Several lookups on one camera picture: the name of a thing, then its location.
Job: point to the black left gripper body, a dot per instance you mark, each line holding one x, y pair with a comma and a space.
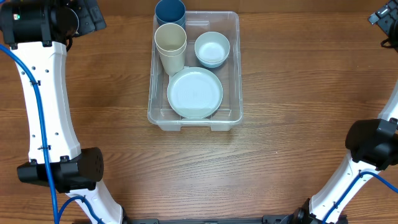
73, 34

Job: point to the dark blue cup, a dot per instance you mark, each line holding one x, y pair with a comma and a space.
170, 10
180, 22

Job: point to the beige cup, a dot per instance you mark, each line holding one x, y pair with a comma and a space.
170, 39
172, 61

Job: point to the grey plate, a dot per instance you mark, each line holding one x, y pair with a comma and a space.
195, 93

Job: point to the grey bowl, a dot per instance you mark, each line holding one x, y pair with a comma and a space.
212, 44

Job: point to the light blue bowl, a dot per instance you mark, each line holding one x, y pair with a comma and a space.
211, 64

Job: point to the pink bowl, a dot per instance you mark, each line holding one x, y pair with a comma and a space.
210, 61

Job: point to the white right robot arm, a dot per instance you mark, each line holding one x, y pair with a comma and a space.
371, 147

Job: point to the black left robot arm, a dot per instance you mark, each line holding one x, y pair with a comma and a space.
37, 36

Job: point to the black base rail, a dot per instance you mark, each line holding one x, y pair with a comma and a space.
266, 219

